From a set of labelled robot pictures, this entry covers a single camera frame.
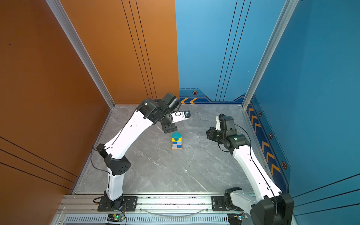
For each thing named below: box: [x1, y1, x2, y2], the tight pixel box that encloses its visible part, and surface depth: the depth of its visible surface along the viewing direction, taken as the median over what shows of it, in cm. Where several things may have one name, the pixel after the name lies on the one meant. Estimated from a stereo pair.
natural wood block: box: [171, 145, 183, 150], surface depth 96 cm
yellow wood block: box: [171, 136, 183, 143], surface depth 89 cm
